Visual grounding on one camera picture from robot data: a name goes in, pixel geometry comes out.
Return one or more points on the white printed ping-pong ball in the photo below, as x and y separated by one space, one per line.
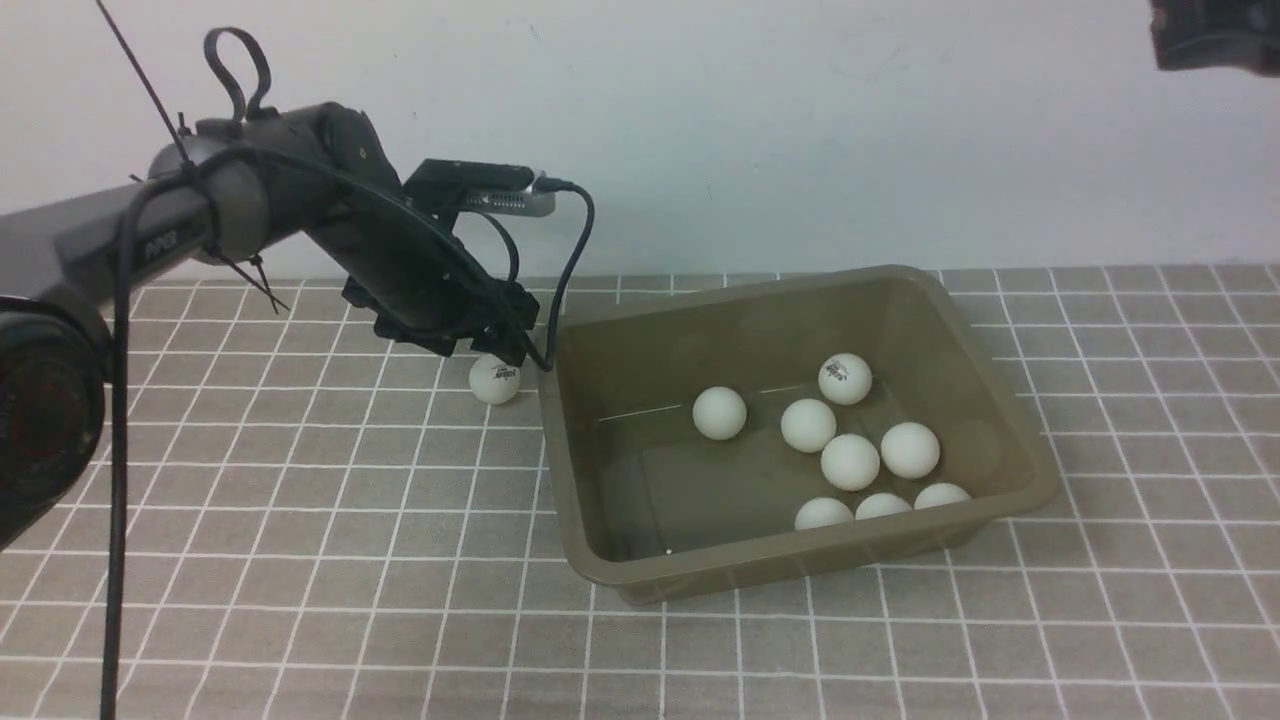
850 462
910 450
493 381
845 379

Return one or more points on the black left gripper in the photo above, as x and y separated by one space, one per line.
405 262

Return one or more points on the grey checked tablecloth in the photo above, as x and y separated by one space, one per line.
325 526

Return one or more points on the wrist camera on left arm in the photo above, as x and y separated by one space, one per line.
438 186

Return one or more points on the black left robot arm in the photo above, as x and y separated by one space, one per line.
230 190

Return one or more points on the olive green plastic bin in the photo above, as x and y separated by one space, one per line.
710 441

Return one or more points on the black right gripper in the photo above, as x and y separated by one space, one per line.
1196 35

